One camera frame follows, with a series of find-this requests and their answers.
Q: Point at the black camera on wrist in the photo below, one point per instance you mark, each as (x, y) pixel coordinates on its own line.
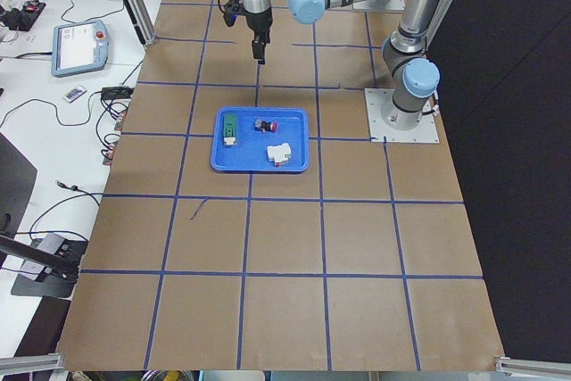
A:
(231, 10)

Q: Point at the blue plastic tray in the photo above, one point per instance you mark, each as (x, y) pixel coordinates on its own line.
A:
(250, 152)

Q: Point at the red emergency stop button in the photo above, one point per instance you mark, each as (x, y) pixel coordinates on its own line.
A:
(265, 126)

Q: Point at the black power adapter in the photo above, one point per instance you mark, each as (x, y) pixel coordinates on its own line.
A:
(116, 93)

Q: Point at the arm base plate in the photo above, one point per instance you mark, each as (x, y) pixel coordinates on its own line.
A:
(388, 124)

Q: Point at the grey usb hub box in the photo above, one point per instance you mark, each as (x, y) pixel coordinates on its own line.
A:
(54, 244)

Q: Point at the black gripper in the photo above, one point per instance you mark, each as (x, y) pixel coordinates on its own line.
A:
(259, 21)

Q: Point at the small remote control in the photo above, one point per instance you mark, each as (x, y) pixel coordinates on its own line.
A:
(74, 93)

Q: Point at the aluminium bar bottom left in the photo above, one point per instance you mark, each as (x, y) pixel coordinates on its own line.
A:
(25, 364)

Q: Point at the white grey circuit breaker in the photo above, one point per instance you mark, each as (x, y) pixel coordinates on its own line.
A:
(279, 154)

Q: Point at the green electrical switch module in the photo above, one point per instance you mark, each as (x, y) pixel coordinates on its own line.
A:
(229, 129)

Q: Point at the black device with red button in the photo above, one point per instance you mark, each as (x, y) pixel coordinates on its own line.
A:
(24, 18)

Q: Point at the aluminium bar bottom right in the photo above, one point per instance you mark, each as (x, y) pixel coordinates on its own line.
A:
(534, 368)

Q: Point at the aluminium bar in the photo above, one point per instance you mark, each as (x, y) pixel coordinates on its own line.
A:
(534, 368)
(25, 364)

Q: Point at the near blue teach pendant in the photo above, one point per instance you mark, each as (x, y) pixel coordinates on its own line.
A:
(79, 48)

